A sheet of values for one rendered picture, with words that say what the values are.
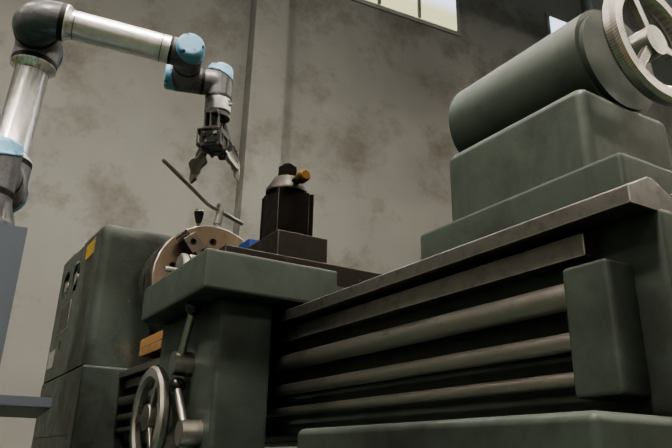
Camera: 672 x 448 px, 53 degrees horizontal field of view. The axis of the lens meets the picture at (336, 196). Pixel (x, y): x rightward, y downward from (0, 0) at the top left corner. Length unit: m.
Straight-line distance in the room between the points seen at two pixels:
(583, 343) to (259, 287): 0.53
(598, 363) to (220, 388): 0.56
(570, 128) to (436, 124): 5.96
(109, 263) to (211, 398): 0.98
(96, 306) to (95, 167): 3.42
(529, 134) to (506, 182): 0.06
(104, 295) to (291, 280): 0.95
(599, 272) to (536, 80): 0.32
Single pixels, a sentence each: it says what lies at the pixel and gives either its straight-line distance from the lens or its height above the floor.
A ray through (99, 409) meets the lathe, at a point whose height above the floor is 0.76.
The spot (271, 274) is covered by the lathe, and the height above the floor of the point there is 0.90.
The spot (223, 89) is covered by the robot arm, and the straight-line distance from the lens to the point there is 1.94.
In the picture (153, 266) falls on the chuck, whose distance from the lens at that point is 1.77.
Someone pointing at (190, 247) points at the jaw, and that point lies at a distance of 1.76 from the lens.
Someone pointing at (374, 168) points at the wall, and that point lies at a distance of 6.08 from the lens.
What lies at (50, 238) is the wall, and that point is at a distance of 5.04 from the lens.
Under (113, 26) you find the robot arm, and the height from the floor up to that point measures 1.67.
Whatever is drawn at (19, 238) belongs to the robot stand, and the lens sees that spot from 1.57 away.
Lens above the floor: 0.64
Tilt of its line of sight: 22 degrees up
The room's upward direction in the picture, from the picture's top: 1 degrees clockwise
